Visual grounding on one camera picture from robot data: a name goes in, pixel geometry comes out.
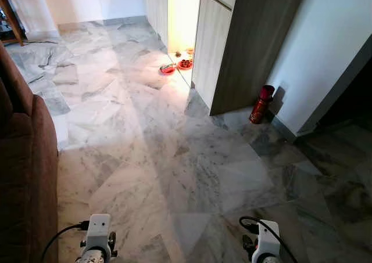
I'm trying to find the brown fabric sofa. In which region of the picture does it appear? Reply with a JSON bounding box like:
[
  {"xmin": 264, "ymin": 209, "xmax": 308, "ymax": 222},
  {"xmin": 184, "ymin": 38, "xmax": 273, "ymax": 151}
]
[{"xmin": 0, "ymin": 42, "xmax": 59, "ymax": 263}]

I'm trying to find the red fire extinguisher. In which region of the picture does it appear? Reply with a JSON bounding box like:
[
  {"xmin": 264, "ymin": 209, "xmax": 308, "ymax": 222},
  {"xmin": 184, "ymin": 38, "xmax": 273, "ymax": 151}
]
[{"xmin": 249, "ymin": 85, "xmax": 276, "ymax": 125}]

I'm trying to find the wooden furniture leg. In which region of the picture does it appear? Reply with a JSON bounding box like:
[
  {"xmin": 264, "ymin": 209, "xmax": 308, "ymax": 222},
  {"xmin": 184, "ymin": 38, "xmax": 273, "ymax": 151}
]
[{"xmin": 0, "ymin": 0, "xmax": 25, "ymax": 46}]

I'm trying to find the white curtain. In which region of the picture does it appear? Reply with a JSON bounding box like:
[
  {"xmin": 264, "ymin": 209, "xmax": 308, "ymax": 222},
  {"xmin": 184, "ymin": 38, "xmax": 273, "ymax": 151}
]
[{"xmin": 5, "ymin": 0, "xmax": 60, "ymax": 41}]

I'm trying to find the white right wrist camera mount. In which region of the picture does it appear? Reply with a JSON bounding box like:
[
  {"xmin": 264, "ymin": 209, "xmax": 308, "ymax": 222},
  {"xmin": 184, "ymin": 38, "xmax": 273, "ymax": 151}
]
[{"xmin": 253, "ymin": 219, "xmax": 283, "ymax": 263}]

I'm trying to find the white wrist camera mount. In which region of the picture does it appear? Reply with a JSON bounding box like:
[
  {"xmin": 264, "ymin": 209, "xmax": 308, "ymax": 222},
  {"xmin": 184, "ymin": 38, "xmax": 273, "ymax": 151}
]
[
  {"xmin": 253, "ymin": 219, "xmax": 283, "ymax": 263},
  {"xmin": 81, "ymin": 214, "xmax": 112, "ymax": 258}
]

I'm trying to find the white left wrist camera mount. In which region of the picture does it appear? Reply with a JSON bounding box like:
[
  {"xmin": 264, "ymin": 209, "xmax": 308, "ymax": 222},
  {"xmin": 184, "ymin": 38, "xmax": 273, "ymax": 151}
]
[{"xmin": 81, "ymin": 214, "xmax": 112, "ymax": 258}]

